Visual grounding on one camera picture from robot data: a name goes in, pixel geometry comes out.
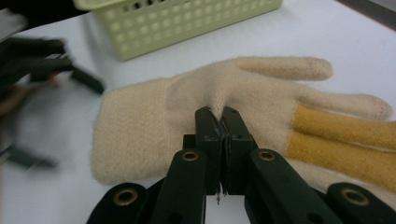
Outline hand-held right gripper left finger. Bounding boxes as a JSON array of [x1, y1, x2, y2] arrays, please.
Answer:
[[182, 105, 225, 196]]

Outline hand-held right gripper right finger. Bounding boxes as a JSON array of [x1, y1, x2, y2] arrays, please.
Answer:
[[221, 105, 260, 196]]

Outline light green plastic basket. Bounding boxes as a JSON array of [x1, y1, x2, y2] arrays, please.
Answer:
[[72, 0, 284, 62]]

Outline cream knit glove orange fingers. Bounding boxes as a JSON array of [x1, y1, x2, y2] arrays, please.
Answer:
[[91, 55, 396, 210]]

